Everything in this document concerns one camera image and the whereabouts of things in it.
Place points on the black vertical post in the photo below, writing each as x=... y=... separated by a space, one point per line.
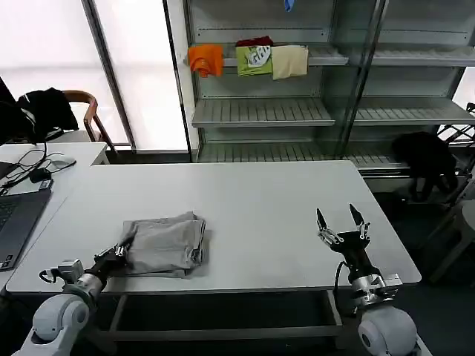
x=178 y=81

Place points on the white table with metal frame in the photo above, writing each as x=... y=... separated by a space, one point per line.
x=222 y=332

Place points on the white computer mouse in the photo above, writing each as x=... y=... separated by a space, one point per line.
x=65 y=162

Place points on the black jacket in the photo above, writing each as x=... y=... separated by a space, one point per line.
x=48 y=111

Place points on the small black puck device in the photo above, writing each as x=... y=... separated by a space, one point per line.
x=40 y=175

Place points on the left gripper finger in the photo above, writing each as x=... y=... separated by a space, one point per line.
x=120 y=253
x=122 y=245

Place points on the black lattice folding rack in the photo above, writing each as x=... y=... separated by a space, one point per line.
x=456 y=133

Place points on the grey laptop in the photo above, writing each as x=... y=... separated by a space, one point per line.
x=18 y=222

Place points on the grey shelf rack with clothes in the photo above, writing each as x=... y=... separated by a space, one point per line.
x=267 y=111

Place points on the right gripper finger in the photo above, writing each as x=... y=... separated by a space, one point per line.
x=359 y=220
x=323 y=228

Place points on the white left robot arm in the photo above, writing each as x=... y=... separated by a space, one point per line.
x=63 y=308

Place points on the empty grey shelf rack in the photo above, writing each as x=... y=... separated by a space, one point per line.
x=408 y=107

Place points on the dark window mullion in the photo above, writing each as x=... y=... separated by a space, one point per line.
x=109 y=74

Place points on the wooden chair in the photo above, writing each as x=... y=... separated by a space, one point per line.
x=91 y=111

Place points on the black monitor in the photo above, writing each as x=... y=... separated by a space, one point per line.
x=7 y=118

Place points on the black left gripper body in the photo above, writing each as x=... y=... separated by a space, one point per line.
x=105 y=261

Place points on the grey printed T-shirt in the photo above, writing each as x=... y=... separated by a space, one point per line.
x=167 y=244

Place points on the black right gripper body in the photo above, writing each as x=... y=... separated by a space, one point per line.
x=352 y=248

